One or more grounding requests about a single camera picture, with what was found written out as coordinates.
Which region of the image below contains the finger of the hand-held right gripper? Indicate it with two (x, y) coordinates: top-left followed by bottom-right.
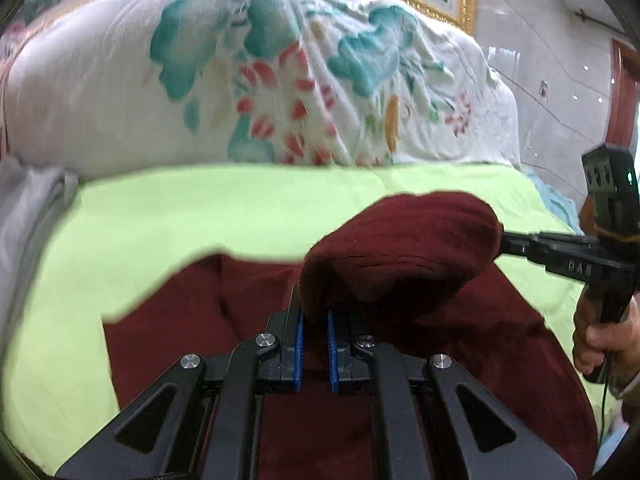
(500, 230), (610, 281)

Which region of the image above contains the white floral quilt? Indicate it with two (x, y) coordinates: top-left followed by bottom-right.
(2, 0), (523, 173)

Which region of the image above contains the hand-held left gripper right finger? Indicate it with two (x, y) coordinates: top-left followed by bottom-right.
(326, 309), (578, 480)

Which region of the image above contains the wooden door frame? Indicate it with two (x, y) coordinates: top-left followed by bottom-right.
(606, 39), (640, 162)

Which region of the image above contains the light blue bedsheet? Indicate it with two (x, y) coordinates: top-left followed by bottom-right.
(522, 167), (636, 478)

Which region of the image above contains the black cable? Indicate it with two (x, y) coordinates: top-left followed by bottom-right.
(598, 365), (612, 443)

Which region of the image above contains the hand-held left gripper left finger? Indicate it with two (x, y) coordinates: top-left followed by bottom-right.
(54, 284), (306, 480)

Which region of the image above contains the person's right hand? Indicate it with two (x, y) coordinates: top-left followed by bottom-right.
(572, 294), (640, 393)

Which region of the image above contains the light green blanket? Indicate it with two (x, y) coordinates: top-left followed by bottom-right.
(0, 162), (601, 476)

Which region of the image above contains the maroon knit sweater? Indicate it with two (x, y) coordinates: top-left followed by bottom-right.
(102, 191), (601, 480)

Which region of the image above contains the grey folded cloth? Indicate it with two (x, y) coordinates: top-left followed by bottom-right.
(0, 155), (81, 306)

